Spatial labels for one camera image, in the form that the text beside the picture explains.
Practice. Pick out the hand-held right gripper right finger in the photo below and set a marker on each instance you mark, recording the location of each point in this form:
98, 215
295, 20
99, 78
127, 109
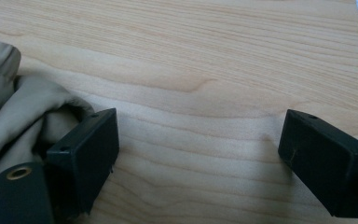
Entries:
326, 165

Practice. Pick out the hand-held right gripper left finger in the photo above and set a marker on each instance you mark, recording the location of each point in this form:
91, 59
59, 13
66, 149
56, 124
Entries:
84, 161

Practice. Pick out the beige cloth garment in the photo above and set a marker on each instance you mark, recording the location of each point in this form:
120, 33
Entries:
28, 102

